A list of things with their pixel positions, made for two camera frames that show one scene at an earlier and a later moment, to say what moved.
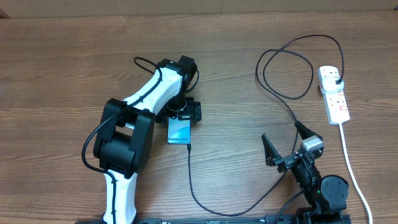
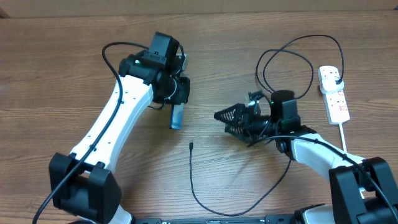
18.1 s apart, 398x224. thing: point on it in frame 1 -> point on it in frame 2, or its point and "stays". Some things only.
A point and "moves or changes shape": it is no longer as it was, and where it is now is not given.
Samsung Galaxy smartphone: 178,132 moves or changes shape
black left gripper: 193,110 -> 182,95
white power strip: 336,106 stays
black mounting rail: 268,219 stays
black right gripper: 273,157 -> 240,110
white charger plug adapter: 328,84 stays
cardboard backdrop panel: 99,9 stays
